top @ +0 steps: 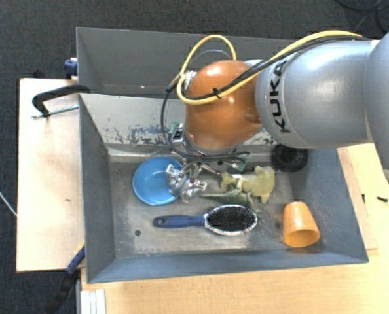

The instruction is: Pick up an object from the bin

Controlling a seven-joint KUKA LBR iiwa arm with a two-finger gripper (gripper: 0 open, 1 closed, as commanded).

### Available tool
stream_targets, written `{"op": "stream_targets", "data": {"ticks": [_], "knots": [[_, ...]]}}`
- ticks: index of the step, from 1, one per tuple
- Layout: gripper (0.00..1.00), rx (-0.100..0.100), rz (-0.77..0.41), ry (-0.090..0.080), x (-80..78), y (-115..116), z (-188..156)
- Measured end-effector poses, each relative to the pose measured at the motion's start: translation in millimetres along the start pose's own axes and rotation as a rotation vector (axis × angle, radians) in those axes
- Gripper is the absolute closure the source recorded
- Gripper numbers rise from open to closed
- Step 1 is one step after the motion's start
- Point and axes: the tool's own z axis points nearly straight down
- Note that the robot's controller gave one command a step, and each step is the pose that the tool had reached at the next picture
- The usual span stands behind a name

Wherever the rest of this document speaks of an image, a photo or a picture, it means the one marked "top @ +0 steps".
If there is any blue handled hairbrush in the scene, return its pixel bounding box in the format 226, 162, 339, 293
153, 204, 259, 236

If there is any orange cup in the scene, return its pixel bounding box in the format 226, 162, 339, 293
282, 201, 322, 249

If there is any grey metal bin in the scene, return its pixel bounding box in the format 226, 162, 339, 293
75, 27, 369, 284

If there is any green cloth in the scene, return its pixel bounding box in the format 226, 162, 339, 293
202, 165, 276, 209

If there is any blue plate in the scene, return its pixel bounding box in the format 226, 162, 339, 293
132, 157, 185, 207

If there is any black ring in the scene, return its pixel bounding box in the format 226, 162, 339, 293
271, 143, 309, 173

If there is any pale wood board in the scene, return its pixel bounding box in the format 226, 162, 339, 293
16, 77, 86, 273

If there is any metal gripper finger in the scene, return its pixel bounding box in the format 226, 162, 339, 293
165, 164, 187, 194
180, 177, 209, 204

